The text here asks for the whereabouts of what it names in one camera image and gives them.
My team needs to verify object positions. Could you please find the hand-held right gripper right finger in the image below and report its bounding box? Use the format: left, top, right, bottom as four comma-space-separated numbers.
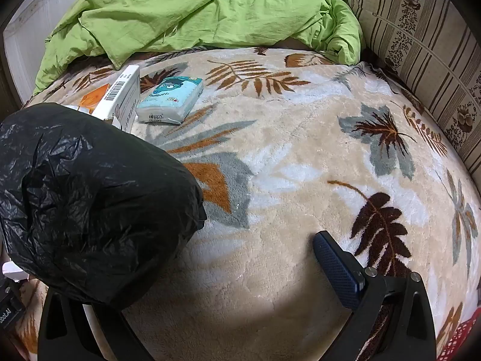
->
313, 230, 437, 361

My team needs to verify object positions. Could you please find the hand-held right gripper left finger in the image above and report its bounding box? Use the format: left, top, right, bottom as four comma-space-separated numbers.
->
38, 289, 155, 361

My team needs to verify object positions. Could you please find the black plastic bag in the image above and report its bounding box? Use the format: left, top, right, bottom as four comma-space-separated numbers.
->
0, 102, 208, 307

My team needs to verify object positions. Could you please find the red plastic basket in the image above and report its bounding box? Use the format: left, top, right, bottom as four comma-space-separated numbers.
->
438, 318, 479, 361

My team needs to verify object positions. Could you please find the blue cartoon tissue packet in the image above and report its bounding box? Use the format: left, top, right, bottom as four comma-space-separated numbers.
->
136, 76, 204, 125

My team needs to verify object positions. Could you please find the leaf print blanket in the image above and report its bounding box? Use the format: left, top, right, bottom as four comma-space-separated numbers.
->
0, 47, 481, 361

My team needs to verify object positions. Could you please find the striped floral pillow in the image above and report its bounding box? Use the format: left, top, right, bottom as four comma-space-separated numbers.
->
349, 0, 481, 181

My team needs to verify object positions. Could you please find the white barcode box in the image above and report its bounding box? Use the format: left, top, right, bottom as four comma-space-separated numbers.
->
92, 65, 141, 133

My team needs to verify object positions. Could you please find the green duvet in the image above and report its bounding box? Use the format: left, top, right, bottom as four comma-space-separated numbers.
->
33, 0, 363, 94

